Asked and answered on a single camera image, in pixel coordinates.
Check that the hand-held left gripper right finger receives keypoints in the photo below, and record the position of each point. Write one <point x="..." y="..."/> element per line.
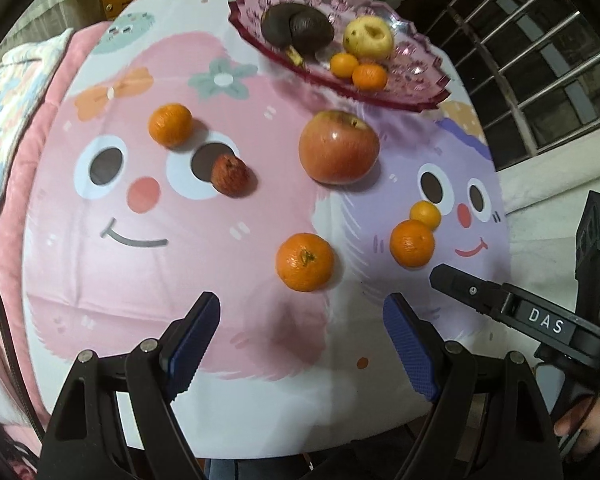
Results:
<point x="415" y="350"/>

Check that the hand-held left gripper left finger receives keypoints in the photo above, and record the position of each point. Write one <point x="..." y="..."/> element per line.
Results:
<point x="190" y="350"/>

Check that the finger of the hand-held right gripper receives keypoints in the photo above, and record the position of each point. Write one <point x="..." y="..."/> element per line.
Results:
<point x="465" y="290"/>

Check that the purple glass fruit plate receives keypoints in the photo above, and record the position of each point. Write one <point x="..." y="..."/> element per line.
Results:
<point x="420" y="75"/>

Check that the small orange mandarin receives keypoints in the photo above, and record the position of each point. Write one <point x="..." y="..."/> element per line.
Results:
<point x="344" y="65"/>
<point x="426" y="212"/>

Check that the yellow pear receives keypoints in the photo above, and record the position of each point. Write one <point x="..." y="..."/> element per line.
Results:
<point x="360" y="40"/>

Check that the dark avocado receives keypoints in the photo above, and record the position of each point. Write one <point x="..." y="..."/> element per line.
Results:
<point x="312" y="30"/>

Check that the dark overripe banana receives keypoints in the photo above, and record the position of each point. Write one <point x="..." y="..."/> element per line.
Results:
<point x="275" y="25"/>

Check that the person's right hand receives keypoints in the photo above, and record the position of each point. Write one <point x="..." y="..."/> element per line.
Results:
<point x="585" y="422"/>

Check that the large orange mandarin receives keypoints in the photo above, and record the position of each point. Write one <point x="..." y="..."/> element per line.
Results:
<point x="412" y="243"/>

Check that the cartoon face tablecloth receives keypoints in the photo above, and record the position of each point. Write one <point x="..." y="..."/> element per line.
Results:
<point x="130" y="285"/>

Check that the metal window grille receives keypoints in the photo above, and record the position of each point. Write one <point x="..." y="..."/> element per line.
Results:
<point x="529" y="132"/>

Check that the dried red lychee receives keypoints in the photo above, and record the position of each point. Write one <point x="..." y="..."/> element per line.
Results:
<point x="231" y="175"/>

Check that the red apple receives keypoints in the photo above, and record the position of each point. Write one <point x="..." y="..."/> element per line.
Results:
<point x="339" y="147"/>

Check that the pink blanket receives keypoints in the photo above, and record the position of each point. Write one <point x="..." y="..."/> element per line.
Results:
<point x="35" y="125"/>

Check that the floral quilt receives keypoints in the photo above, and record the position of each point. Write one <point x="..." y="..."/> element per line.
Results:
<point x="0" y="125"/>

